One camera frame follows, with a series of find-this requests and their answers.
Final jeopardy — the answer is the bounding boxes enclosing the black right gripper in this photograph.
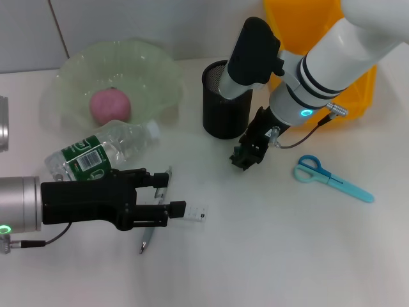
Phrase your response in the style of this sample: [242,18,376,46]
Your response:
[229,107,290,173]

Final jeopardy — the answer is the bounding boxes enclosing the clear plastic ruler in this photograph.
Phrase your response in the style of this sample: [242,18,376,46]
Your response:
[137,200,209,225]

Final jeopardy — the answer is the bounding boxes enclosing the silver ballpoint pen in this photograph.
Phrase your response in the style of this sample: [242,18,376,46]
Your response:
[139,165,173,255]

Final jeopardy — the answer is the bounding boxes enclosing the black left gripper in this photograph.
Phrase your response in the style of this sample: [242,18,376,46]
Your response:
[40,168,187,232]

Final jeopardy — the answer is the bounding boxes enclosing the translucent green fruit plate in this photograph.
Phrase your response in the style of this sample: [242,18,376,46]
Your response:
[52,38,185,129]

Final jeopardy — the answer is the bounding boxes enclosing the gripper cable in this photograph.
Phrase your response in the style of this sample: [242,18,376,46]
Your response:
[20,222,73,249]
[276,114,333,150]

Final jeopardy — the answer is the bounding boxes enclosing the black mesh pen holder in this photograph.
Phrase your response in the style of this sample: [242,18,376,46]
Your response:
[201,60,254,140]

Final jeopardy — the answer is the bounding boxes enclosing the pink peach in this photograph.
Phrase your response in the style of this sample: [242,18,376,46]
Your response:
[89,86,131,125]

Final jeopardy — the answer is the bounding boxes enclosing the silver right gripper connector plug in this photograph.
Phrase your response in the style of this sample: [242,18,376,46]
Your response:
[325,102,349,118]

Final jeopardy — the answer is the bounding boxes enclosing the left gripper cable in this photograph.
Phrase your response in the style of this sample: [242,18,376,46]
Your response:
[20,222,73,249]

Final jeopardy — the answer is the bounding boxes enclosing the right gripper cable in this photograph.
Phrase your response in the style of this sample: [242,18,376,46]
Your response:
[276,114,333,150]

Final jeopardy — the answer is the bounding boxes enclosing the yellow plastic bin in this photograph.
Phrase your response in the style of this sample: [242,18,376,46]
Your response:
[262,0,378,122]

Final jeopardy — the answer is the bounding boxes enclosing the blue plastic scissors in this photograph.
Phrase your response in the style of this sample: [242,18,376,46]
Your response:
[293,154,374,203]

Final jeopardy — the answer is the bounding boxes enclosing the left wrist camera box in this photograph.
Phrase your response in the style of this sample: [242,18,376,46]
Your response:
[0,235,13,255]

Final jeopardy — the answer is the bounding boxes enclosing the clear green-label water bottle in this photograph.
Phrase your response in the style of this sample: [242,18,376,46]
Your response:
[43,120,160,182]

